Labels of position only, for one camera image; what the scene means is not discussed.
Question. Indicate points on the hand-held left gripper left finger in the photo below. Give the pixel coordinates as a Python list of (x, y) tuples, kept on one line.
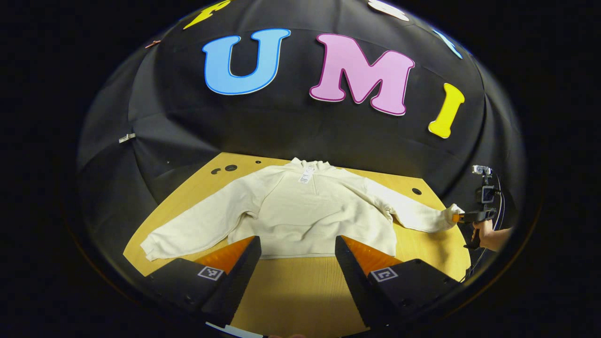
[(244, 277)]

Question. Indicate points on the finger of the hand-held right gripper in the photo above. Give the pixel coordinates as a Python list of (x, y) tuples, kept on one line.
[(476, 216)]

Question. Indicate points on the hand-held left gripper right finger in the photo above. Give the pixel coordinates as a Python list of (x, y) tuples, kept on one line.
[(352, 281)]

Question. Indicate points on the white hooded sweatshirt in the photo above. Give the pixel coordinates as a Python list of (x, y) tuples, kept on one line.
[(300, 211)]

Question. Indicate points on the black backdrop cloth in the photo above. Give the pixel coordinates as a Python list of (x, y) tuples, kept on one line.
[(281, 126)]

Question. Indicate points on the silver metal clip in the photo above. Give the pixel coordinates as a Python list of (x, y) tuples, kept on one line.
[(127, 137)]

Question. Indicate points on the red clip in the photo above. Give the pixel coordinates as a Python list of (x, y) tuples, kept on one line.
[(152, 44)]

